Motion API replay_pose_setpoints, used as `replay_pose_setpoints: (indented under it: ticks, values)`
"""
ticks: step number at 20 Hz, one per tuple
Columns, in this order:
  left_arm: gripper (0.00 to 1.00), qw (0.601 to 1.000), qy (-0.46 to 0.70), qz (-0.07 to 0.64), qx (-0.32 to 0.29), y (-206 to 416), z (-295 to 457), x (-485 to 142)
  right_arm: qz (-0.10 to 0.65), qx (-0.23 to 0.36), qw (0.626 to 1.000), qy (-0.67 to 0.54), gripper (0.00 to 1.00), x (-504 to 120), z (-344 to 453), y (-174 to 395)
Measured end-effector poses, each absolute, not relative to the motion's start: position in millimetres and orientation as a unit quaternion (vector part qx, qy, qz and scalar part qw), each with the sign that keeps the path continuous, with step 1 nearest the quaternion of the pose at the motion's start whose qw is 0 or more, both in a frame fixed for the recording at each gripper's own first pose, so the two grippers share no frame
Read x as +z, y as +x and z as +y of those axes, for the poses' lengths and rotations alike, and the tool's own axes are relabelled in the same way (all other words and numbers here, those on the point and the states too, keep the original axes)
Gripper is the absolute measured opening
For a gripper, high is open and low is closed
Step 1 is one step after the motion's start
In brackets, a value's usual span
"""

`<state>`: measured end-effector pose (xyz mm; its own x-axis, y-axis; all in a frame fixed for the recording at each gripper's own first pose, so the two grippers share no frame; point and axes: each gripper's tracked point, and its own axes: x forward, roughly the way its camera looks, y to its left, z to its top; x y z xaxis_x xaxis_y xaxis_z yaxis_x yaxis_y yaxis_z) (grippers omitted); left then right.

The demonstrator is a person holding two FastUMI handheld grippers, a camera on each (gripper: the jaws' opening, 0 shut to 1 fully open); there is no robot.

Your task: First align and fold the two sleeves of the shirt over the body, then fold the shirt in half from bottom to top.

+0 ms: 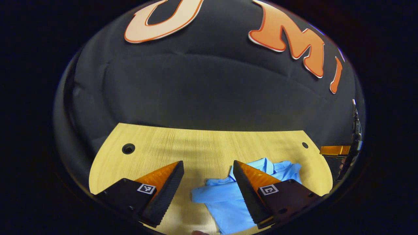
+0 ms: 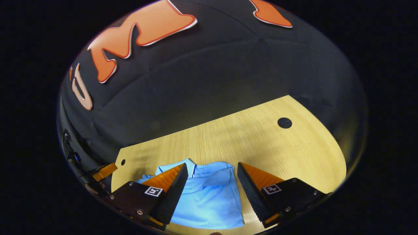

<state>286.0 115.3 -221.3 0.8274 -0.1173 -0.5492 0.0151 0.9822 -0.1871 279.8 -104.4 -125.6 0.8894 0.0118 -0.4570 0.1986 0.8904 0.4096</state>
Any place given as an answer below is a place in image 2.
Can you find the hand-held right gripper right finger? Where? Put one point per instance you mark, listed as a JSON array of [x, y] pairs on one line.
[[253, 195]]

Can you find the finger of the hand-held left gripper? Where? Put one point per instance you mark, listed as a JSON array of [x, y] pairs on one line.
[[104, 172]]

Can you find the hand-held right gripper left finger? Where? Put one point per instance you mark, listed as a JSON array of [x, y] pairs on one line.
[[174, 195]]

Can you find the light blue T-shirt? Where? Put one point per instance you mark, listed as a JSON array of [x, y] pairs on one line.
[[212, 202]]

